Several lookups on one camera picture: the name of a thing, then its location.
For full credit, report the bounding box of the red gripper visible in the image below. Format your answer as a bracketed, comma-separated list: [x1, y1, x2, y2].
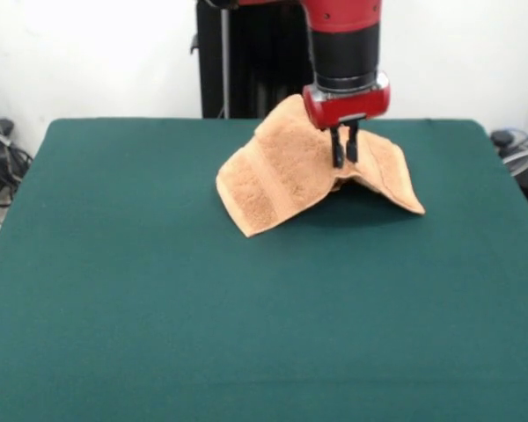
[302, 71, 392, 169]

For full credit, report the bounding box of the tan terry towel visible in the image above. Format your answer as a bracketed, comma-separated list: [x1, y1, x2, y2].
[215, 93, 427, 240]

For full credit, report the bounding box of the dark green table cloth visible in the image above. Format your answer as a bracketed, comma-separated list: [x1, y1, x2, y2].
[0, 117, 528, 422]

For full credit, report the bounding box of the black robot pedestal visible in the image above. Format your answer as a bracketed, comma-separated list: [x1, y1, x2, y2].
[189, 0, 318, 120]

